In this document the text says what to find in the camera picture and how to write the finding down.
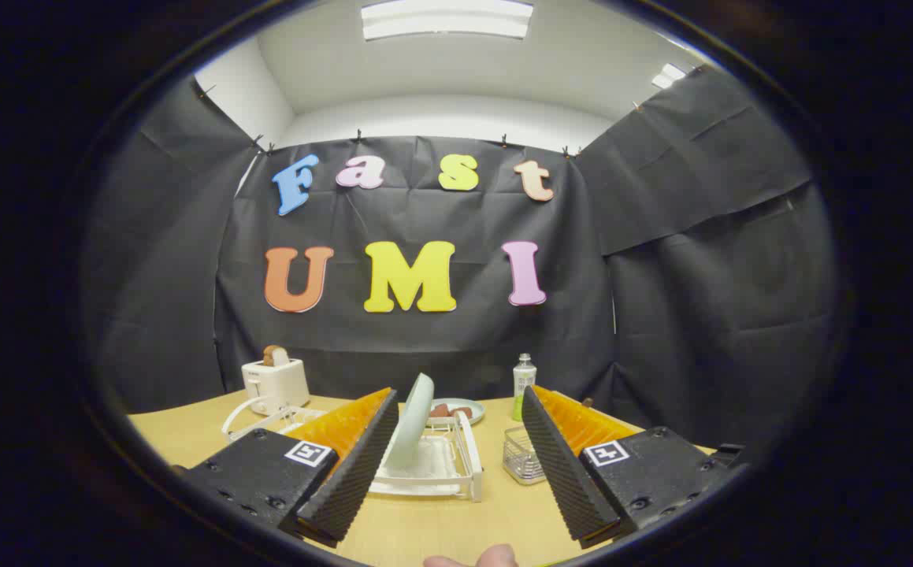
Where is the white toaster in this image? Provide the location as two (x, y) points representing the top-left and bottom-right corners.
(241, 358), (311, 416)

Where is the metal wire basket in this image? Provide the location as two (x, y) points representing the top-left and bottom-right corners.
(502, 425), (547, 485)

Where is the white wire dish rack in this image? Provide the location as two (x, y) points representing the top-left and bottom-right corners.
(222, 394), (484, 503)

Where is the pale green meat plate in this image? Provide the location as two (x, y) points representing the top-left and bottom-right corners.
(429, 398), (486, 426)

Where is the large ceiling light panel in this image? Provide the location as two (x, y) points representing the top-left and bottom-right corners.
(360, 0), (534, 42)

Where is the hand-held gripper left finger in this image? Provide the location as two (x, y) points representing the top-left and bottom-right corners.
(180, 386), (400, 550)

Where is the green tea bottle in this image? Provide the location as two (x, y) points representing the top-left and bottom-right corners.
(512, 353), (537, 422)

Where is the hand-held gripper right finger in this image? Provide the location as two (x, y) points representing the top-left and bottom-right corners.
(521, 384), (747, 550)

